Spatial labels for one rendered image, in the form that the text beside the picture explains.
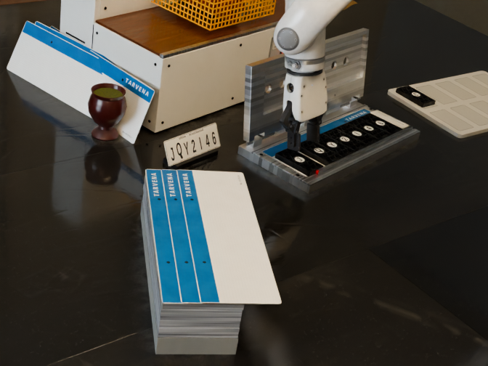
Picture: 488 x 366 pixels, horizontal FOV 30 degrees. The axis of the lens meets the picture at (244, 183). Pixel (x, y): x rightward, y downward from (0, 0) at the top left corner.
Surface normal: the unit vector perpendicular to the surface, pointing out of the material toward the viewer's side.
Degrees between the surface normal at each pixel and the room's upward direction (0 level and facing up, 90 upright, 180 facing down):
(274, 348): 0
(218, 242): 0
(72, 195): 0
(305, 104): 78
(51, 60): 63
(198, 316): 90
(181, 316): 90
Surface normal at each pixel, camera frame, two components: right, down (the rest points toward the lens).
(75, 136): 0.15, -0.85
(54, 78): -0.50, -0.11
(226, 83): 0.73, 0.44
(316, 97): 0.75, 0.25
